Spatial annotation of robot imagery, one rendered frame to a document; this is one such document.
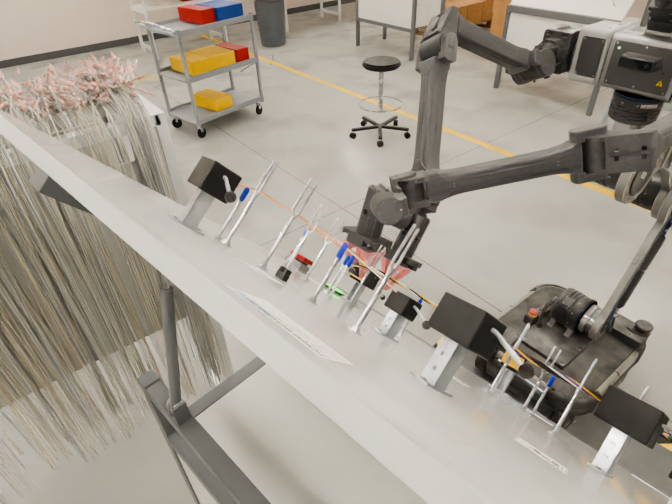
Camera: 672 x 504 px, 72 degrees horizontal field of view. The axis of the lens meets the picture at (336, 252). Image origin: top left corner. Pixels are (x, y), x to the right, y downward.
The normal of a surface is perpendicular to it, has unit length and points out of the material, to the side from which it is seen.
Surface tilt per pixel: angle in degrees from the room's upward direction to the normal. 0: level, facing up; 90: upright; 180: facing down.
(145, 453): 0
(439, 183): 76
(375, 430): 40
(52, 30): 90
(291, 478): 0
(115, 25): 90
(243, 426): 0
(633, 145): 83
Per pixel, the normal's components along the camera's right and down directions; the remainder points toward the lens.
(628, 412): -0.62, -0.40
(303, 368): -0.48, -0.31
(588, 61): -0.79, 0.40
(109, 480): -0.04, -0.79
